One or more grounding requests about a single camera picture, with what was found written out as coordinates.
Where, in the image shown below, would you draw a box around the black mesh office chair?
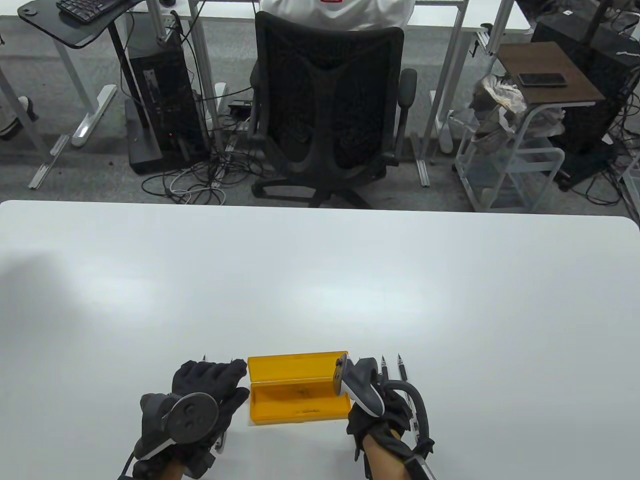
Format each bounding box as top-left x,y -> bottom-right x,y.
248,11 -> 419,209

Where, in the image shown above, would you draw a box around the person's left forearm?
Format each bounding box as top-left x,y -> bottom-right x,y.
162,457 -> 190,480

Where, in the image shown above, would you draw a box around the silver aluminium post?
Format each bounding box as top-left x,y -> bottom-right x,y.
146,0 -> 167,43

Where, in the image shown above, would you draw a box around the person's left hand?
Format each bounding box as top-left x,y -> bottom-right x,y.
171,359 -> 251,451

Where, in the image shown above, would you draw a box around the person's right hand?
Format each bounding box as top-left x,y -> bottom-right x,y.
346,385 -> 416,453

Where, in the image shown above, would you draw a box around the black smartphone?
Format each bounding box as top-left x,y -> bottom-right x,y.
517,73 -> 568,88

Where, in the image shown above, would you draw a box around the brown top side table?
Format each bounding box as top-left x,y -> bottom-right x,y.
487,41 -> 607,211

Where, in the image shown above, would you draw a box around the black keyboard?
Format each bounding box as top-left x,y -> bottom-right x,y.
55,0 -> 126,24

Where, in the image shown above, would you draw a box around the white desk with metal legs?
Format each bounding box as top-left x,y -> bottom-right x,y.
187,0 -> 535,188
0,14 -> 118,190

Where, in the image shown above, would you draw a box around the grey right hand controller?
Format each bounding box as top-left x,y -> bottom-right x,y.
331,352 -> 435,461

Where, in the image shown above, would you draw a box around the person's right forearm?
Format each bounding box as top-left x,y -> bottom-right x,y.
361,432 -> 418,480

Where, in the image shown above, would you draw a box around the crumpled plastic bags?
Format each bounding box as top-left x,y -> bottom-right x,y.
470,74 -> 566,146

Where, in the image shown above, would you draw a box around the tangle of floor cables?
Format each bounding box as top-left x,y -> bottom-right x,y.
141,150 -> 281,206

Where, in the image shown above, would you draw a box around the black equipment rack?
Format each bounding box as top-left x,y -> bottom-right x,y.
530,0 -> 640,188

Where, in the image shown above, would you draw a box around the black standing desk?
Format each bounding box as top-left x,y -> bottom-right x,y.
17,0 -> 166,175

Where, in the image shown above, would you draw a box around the white metal cart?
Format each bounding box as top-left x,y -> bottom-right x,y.
452,107 -> 566,213

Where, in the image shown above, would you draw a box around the black computer tower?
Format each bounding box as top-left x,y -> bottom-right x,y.
127,37 -> 210,163

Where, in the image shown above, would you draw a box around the orange plastic pen case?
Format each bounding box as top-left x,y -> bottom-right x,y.
247,350 -> 352,427

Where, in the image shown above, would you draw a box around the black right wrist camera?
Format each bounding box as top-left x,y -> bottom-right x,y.
412,450 -> 437,480

